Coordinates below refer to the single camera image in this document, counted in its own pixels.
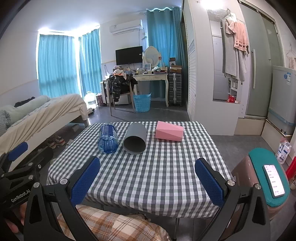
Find wooden chair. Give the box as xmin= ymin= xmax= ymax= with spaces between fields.
xmin=109 ymin=74 xmax=136 ymax=116

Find pink box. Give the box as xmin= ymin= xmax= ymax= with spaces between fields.
xmin=155 ymin=121 xmax=185 ymax=141

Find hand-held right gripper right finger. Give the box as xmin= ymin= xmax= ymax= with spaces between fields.
xmin=194 ymin=158 xmax=272 ymax=241

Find dark ribbed suitcase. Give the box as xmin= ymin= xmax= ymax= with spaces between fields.
xmin=168 ymin=73 xmax=183 ymax=106

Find teal stool cushion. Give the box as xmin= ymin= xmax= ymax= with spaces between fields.
xmin=248 ymin=148 xmax=290 ymax=207

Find smartphone with lit screen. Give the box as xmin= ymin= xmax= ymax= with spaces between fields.
xmin=263 ymin=164 xmax=286 ymax=199

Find white air conditioner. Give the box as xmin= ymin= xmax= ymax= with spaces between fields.
xmin=109 ymin=19 xmax=144 ymax=35

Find grey plastic cup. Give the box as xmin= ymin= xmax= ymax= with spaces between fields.
xmin=123 ymin=122 xmax=147 ymax=155

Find white washing machine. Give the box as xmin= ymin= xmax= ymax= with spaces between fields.
xmin=267 ymin=65 xmax=296 ymax=136

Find grey white checkered tablecloth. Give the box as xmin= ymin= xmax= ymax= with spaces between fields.
xmin=46 ymin=121 xmax=234 ymax=218

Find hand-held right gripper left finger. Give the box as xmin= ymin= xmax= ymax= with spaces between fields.
xmin=23 ymin=156 xmax=102 ymax=241

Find narrow teal window curtain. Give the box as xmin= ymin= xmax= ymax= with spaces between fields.
xmin=79 ymin=29 xmax=102 ymax=96

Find white suitcase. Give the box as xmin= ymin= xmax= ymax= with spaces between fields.
xmin=100 ymin=80 xmax=110 ymax=106

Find pink hanging towel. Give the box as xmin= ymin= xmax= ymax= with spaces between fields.
xmin=233 ymin=21 xmax=250 ymax=52

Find frosted glass sliding door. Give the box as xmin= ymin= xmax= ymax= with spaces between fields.
xmin=238 ymin=0 xmax=285 ymax=119

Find dark patterned jacket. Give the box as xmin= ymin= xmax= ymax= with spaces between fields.
xmin=108 ymin=73 xmax=138 ymax=103

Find white oval vanity mirror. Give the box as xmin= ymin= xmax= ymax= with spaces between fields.
xmin=143 ymin=46 xmax=160 ymax=68

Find metal table leg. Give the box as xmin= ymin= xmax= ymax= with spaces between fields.
xmin=174 ymin=217 xmax=181 ymax=241

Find tall teal curtain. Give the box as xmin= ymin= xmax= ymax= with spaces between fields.
xmin=146 ymin=7 xmax=183 ymax=103

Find clear water jug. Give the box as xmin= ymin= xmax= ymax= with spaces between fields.
xmin=84 ymin=91 xmax=97 ymax=109

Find pair of shoes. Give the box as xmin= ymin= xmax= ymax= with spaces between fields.
xmin=47 ymin=136 xmax=66 ymax=149

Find white leaning board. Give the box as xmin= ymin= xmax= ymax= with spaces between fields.
xmin=261 ymin=119 xmax=284 ymax=146

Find grey hanging towel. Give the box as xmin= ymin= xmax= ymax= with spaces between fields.
xmin=222 ymin=19 xmax=246 ymax=82

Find white wardrobe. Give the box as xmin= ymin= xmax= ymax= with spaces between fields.
xmin=183 ymin=0 xmax=243 ymax=136

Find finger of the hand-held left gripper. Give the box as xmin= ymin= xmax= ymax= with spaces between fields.
xmin=0 ymin=142 xmax=28 ymax=174
xmin=0 ymin=146 xmax=54 ymax=184

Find person's left hand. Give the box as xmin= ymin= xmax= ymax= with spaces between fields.
xmin=3 ymin=204 xmax=27 ymax=234

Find dark cloth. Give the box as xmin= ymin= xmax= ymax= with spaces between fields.
xmin=14 ymin=97 xmax=35 ymax=108

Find red plastic item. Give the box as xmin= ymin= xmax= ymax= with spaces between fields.
xmin=285 ymin=156 xmax=296 ymax=179

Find blue transparent ribbed cup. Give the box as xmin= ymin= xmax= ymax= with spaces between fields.
xmin=97 ymin=124 xmax=118 ymax=154

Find white vanity desk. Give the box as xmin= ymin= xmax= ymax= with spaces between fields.
xmin=133 ymin=72 xmax=170 ymax=107

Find white detergent refill bag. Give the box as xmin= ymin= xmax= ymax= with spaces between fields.
xmin=276 ymin=137 xmax=292 ymax=164

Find bed with cream sheet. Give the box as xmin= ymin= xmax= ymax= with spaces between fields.
xmin=0 ymin=94 xmax=89 ymax=159

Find wide teal window curtain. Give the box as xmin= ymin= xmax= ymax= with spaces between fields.
xmin=38 ymin=34 xmax=80 ymax=98

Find person's plaid trouser legs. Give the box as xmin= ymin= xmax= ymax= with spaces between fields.
xmin=57 ymin=205 xmax=171 ymax=241

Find blue plastic laundry basket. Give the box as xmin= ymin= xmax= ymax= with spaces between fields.
xmin=133 ymin=93 xmax=152 ymax=113

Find pale green pillow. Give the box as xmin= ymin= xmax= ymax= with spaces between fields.
xmin=0 ymin=95 xmax=51 ymax=124

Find pink storage stool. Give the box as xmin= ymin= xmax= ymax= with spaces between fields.
xmin=231 ymin=155 xmax=279 ymax=232

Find black flat television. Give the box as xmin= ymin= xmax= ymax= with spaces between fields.
xmin=115 ymin=46 xmax=143 ymax=66

